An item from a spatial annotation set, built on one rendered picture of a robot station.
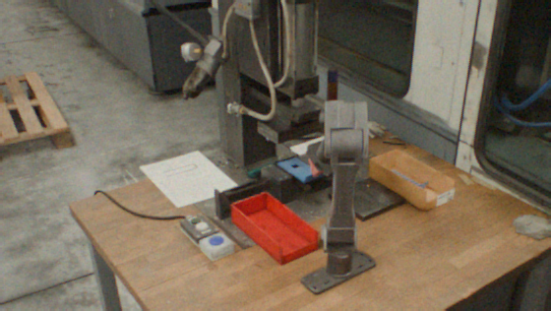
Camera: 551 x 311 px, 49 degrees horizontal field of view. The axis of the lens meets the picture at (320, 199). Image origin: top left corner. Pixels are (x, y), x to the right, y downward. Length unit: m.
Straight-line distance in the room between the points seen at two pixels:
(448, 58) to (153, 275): 1.20
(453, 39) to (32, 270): 2.24
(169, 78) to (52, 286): 2.30
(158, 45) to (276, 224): 3.28
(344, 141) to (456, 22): 0.92
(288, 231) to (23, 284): 1.78
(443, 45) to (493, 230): 0.70
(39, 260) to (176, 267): 1.79
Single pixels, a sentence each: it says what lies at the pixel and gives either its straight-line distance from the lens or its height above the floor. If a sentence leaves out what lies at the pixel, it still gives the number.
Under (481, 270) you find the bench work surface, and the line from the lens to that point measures 1.62.
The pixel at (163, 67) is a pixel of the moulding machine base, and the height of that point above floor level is 0.26.
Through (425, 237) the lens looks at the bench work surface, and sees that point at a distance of 1.70.
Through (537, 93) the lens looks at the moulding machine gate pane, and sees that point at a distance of 1.88.
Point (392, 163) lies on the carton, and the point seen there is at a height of 0.92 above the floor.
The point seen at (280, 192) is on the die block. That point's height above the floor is 0.95.
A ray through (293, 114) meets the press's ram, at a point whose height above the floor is 1.17.
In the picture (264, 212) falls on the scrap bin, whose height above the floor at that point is 0.90.
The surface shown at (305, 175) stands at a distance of 1.78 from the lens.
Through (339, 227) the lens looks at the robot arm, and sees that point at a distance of 1.44.
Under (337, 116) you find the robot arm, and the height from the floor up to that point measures 1.33.
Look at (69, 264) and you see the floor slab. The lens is 3.24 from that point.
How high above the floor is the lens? 1.86
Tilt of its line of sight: 32 degrees down
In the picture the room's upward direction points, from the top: 1 degrees clockwise
